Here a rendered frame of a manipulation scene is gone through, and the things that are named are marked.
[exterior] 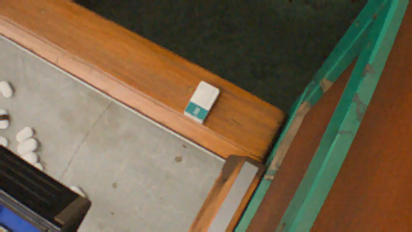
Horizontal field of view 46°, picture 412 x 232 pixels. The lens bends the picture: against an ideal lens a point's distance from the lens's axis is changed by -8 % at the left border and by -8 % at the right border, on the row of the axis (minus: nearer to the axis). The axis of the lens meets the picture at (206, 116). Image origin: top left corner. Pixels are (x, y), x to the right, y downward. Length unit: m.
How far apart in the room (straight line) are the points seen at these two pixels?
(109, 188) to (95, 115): 0.13
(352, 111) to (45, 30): 0.68
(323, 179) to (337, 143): 0.03
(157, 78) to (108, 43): 0.11
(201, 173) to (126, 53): 0.24
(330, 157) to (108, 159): 0.58
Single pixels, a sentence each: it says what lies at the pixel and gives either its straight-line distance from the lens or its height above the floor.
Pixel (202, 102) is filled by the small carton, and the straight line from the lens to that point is 0.85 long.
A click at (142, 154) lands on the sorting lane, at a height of 0.74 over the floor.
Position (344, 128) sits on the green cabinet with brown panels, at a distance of 0.35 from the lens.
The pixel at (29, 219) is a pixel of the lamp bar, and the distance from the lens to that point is 0.51.
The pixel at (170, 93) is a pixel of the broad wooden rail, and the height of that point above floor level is 0.76.
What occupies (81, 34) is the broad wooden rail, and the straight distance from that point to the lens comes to 0.93.
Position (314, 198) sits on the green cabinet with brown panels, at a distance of 0.34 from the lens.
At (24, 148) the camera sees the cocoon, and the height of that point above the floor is 0.76.
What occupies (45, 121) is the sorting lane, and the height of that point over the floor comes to 0.74.
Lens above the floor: 1.60
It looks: 75 degrees down
